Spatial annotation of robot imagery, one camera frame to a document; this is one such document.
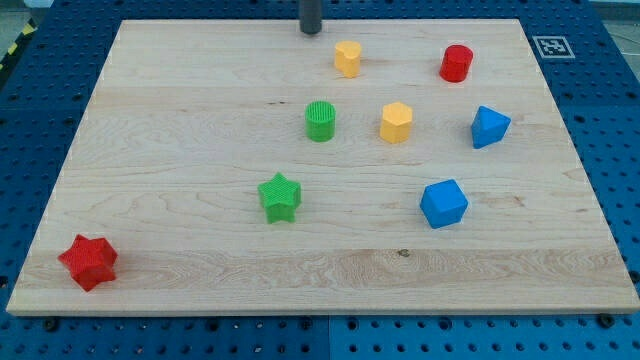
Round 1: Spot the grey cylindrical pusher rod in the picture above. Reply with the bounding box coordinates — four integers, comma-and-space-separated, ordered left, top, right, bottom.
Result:
298, 0, 323, 35

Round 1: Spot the red cylinder block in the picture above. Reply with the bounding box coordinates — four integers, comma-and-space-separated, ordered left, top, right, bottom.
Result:
439, 44, 474, 83

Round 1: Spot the wooden board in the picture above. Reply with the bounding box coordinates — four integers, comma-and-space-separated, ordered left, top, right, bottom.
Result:
7, 19, 639, 316

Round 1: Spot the yellow heart block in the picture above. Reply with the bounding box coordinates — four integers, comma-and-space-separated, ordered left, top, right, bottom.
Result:
334, 40, 362, 78

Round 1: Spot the green cylinder block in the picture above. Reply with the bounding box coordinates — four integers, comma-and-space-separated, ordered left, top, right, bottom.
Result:
305, 101, 336, 142

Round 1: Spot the yellow hexagon block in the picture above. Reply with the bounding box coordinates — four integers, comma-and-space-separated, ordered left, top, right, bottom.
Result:
379, 102, 413, 144

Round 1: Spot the green star block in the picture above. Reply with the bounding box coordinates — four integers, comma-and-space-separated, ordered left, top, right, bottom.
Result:
257, 172, 302, 224

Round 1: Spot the blue triangle block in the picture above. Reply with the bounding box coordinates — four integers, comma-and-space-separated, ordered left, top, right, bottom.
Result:
471, 106, 511, 149

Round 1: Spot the blue cube block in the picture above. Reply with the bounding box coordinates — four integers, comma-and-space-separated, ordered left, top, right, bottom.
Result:
420, 179, 469, 229

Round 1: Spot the white fiducial marker tag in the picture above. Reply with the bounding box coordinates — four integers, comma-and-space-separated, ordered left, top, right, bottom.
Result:
532, 35, 575, 59

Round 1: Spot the red star block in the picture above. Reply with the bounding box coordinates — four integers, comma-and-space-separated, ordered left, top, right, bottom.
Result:
58, 234, 118, 292

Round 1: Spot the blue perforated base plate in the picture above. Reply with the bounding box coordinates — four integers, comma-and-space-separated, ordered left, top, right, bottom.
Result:
1, 1, 639, 359

